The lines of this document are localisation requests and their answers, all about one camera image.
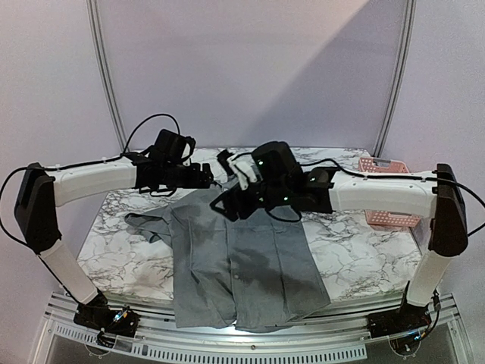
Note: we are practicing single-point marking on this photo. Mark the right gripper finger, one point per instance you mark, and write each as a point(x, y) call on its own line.
point(224, 209)
point(225, 199)

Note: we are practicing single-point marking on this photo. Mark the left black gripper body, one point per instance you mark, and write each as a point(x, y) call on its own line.
point(186, 181)

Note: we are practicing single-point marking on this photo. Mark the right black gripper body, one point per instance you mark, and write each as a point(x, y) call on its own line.
point(233, 201)

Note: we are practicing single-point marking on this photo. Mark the grey button shirt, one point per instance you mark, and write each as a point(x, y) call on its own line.
point(256, 274)

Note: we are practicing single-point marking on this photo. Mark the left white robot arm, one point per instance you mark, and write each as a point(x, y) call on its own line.
point(43, 190)

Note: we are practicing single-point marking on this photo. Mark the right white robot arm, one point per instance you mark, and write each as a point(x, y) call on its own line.
point(430, 194)

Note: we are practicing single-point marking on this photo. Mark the pink plastic basket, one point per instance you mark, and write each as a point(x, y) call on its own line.
point(385, 218)

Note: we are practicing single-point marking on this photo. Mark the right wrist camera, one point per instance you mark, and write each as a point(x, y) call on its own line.
point(237, 166)

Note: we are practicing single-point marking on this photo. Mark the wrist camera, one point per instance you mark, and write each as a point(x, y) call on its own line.
point(237, 166)
point(188, 150)

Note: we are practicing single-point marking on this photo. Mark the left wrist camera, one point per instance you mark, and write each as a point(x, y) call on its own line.
point(188, 150)

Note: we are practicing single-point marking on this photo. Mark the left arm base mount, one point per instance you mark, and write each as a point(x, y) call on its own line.
point(123, 322)

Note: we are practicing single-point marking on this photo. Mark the aluminium front rail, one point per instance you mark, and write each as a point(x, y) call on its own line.
point(339, 334)

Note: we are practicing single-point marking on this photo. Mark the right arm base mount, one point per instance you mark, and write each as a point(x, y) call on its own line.
point(395, 321)

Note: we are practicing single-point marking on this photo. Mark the left wall aluminium post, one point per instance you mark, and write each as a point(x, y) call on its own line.
point(101, 56)

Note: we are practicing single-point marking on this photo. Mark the wall aluminium post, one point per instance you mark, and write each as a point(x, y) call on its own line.
point(101, 56)
point(398, 75)

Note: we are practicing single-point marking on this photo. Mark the right wall aluminium post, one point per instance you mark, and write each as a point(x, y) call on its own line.
point(398, 75)

